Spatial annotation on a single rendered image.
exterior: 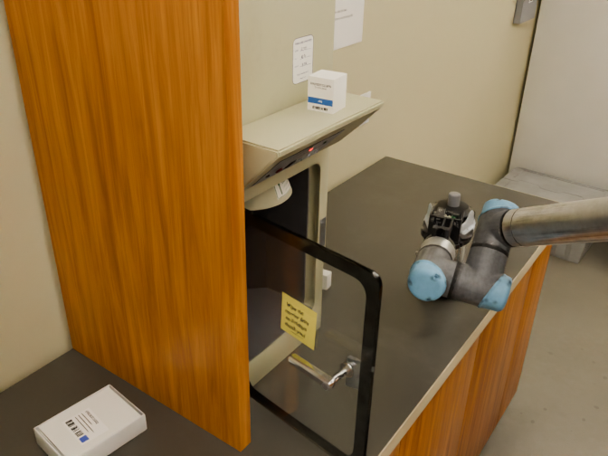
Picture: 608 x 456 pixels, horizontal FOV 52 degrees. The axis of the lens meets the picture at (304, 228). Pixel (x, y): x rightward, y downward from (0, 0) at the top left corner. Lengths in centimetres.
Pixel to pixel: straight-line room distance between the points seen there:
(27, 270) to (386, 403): 78
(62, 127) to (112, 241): 22
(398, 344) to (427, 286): 26
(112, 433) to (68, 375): 25
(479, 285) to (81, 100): 79
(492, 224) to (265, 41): 57
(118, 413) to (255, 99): 64
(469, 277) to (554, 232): 18
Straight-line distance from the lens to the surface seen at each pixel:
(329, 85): 108
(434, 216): 141
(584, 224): 116
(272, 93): 108
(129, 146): 104
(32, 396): 141
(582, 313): 346
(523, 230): 124
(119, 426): 125
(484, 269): 127
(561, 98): 402
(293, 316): 102
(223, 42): 84
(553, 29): 397
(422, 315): 157
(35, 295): 143
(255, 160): 96
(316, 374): 97
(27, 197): 134
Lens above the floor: 185
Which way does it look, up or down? 29 degrees down
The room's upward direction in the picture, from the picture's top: 1 degrees clockwise
